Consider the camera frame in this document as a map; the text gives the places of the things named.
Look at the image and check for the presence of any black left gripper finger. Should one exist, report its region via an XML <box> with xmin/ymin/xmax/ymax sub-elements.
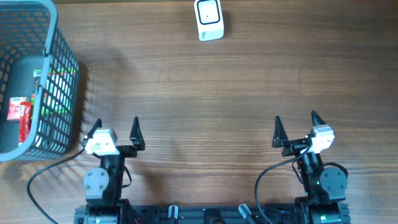
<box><xmin>129</xmin><ymin>116</ymin><xmax>146</xmax><ymax>151</ymax></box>
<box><xmin>82</xmin><ymin>118</ymin><xmax>102</xmax><ymax>146</ymax></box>

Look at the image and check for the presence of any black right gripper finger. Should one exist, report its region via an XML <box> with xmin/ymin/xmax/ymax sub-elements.
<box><xmin>272</xmin><ymin>116</ymin><xmax>289</xmax><ymax>148</ymax></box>
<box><xmin>311</xmin><ymin>110</ymin><xmax>326</xmax><ymax>126</ymax></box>

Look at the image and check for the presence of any green snack bag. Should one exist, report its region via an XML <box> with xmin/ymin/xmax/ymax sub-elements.
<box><xmin>30</xmin><ymin>68</ymin><xmax>76</xmax><ymax>118</ymax></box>

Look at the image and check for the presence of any red stick sachet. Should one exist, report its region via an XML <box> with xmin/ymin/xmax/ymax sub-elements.
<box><xmin>19</xmin><ymin>102</ymin><xmax>31</xmax><ymax>146</ymax></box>

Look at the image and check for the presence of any red Kleenex tissue pack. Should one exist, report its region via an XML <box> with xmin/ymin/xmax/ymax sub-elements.
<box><xmin>7</xmin><ymin>97</ymin><xmax>27</xmax><ymax>121</ymax></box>

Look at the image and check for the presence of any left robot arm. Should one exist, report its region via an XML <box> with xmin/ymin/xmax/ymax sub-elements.
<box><xmin>74</xmin><ymin>117</ymin><xmax>146</xmax><ymax>224</ymax></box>

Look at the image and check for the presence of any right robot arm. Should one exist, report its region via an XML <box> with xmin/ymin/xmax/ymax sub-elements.
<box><xmin>272</xmin><ymin>111</ymin><xmax>348</xmax><ymax>223</ymax></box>

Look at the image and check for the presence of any white barcode scanner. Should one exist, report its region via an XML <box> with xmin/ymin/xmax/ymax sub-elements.
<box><xmin>194</xmin><ymin>0</ymin><xmax>224</xmax><ymax>42</ymax></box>

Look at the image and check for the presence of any grey plastic shopping basket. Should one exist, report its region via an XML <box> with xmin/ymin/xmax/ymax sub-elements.
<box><xmin>1</xmin><ymin>0</ymin><xmax>80</xmax><ymax>162</ymax></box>

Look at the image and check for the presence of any black right camera cable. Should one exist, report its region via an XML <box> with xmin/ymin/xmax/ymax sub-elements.
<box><xmin>254</xmin><ymin>142</ymin><xmax>313</xmax><ymax>224</ymax></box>

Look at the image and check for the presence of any black camera cable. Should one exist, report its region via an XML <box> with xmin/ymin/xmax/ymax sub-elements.
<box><xmin>254</xmin><ymin>142</ymin><xmax>313</xmax><ymax>224</ymax></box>
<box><xmin>26</xmin><ymin>147</ymin><xmax>86</xmax><ymax>224</ymax></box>

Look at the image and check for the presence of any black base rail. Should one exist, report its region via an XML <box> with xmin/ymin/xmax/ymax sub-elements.
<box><xmin>73</xmin><ymin>203</ymin><xmax>351</xmax><ymax>224</ymax></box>

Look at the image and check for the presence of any black left camera cable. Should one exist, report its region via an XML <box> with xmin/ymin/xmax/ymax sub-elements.
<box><xmin>26</xmin><ymin>147</ymin><xmax>86</xmax><ymax>224</ymax></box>

